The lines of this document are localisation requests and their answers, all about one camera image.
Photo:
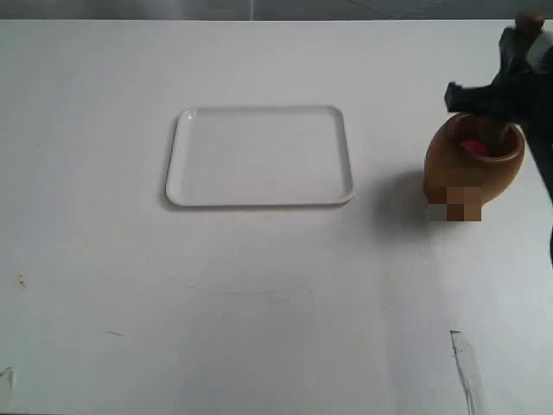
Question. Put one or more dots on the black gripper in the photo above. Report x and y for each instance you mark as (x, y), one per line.
(520, 92)

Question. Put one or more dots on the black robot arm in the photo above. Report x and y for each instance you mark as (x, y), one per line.
(526, 55)

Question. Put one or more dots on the white plastic tray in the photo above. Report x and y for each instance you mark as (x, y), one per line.
(272, 156)

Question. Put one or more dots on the brown wooden mortar bowl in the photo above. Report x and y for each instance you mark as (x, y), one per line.
(458, 184)

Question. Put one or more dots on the red object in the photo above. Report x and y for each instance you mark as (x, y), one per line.
(474, 147)

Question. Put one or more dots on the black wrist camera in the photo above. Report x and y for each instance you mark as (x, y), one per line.
(480, 101)

